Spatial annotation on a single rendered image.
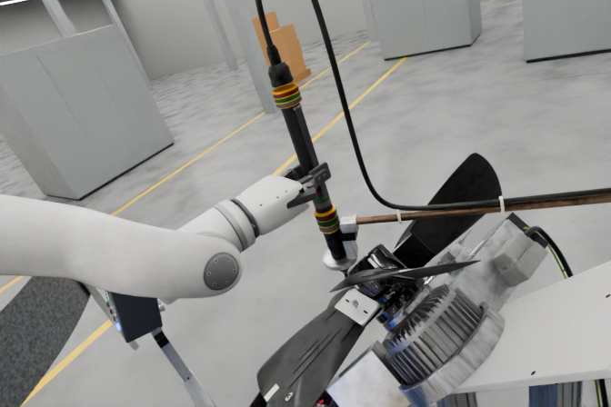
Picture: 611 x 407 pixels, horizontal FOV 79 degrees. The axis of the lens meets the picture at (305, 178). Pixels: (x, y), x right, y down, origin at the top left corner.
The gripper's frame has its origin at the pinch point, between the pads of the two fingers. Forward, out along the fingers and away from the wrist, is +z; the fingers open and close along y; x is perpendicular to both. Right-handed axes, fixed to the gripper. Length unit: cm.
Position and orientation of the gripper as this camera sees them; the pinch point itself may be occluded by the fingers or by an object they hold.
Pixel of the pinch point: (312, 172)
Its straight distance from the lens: 66.3
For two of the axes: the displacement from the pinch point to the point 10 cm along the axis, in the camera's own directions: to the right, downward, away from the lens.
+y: 6.2, 1.8, -7.7
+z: 7.3, -5.0, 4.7
